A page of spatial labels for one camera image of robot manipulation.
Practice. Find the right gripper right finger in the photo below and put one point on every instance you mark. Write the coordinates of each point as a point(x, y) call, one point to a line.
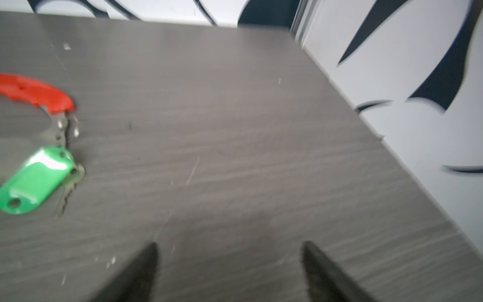
point(326, 281)

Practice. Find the silver keyring with red tag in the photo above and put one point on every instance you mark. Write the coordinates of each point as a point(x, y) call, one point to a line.
point(57, 104)

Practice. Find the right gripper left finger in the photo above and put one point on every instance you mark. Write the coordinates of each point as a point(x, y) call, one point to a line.
point(135, 281)

